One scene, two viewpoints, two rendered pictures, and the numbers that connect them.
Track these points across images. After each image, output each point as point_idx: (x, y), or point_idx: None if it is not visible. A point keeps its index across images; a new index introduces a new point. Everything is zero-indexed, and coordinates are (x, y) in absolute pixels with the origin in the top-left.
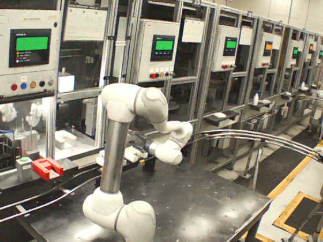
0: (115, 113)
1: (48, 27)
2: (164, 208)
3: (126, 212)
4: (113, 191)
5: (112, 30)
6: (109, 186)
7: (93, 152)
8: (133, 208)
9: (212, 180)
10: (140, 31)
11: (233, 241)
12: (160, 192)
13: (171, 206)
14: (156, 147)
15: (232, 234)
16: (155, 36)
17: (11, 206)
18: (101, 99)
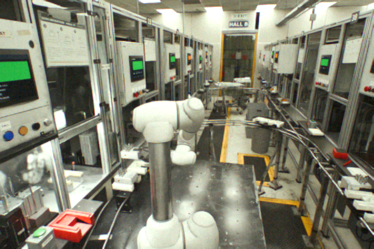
0: (158, 135)
1: (21, 47)
2: (190, 205)
3: (192, 232)
4: (171, 215)
5: (96, 53)
6: (166, 212)
7: (105, 180)
8: (198, 224)
9: (201, 165)
10: (117, 54)
11: None
12: (175, 192)
13: (193, 200)
14: (171, 155)
15: (256, 206)
16: (131, 56)
17: None
18: (136, 125)
